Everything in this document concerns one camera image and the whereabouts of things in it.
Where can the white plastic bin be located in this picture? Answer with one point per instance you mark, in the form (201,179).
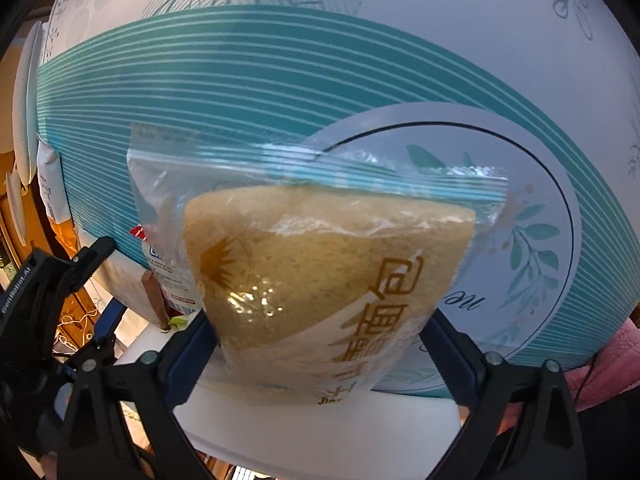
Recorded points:
(300,425)

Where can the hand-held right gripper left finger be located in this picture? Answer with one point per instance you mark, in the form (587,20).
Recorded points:
(187,360)

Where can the teal striped printed tablecloth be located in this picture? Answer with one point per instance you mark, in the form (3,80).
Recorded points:
(250,85)

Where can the white printed label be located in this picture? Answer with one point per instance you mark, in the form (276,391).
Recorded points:
(52,185)

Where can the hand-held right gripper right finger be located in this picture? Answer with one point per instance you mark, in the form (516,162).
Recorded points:
(457,360)

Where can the pink fleece cloth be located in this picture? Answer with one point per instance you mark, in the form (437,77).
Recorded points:
(615,360)

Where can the green snack packet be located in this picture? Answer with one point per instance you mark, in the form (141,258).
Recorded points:
(176,321)

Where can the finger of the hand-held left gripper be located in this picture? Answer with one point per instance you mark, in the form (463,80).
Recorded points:
(85,272)
(111,325)

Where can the brown snack packet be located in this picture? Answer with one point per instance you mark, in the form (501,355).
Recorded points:
(152,295)

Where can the white plate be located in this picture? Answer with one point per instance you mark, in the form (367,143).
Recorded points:
(25,110)

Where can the red blue label snack packet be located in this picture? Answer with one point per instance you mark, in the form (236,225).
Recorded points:
(170,285)

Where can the bread slice clear packet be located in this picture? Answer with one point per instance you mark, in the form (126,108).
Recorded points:
(325,270)

